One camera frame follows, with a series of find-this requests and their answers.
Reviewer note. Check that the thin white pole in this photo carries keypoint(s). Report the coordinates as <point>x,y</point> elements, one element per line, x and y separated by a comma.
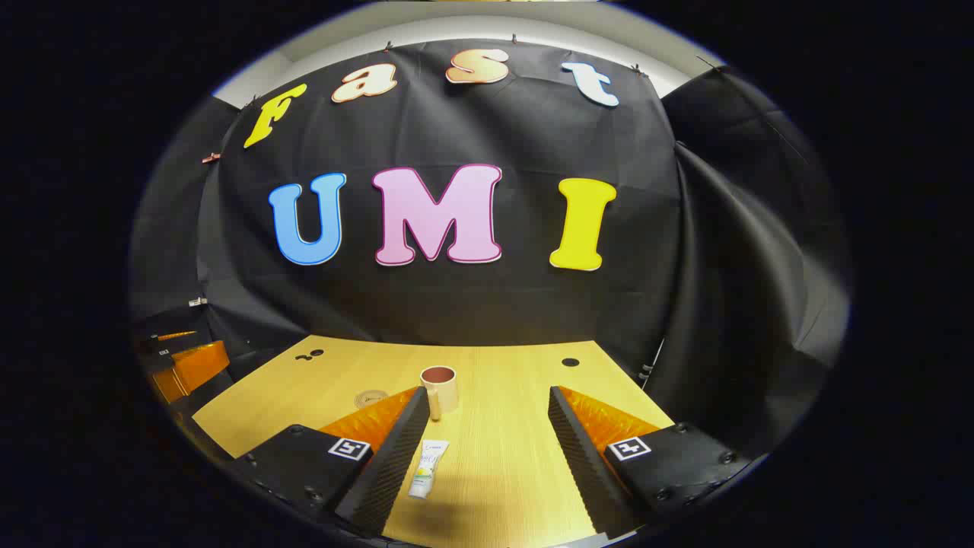
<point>650,364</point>

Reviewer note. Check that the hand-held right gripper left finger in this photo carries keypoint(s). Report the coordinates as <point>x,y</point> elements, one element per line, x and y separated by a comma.
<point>396,457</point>

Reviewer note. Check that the wooden desktop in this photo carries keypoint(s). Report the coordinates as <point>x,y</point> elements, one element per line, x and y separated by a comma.
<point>502,426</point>

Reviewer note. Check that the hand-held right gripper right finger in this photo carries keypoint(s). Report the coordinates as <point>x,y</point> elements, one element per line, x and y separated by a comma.
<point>578,457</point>

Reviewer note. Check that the white toothpaste tube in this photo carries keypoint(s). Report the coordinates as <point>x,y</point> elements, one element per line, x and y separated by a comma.
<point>426,472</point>

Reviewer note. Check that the beige cup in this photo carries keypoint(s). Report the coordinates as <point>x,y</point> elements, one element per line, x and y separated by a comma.
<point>441,394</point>

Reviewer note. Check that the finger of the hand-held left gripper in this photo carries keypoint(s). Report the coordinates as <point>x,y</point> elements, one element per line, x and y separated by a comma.
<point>199,367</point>
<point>161,346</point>

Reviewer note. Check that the round cork coaster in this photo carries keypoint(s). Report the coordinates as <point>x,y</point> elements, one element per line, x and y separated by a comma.
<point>370,399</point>

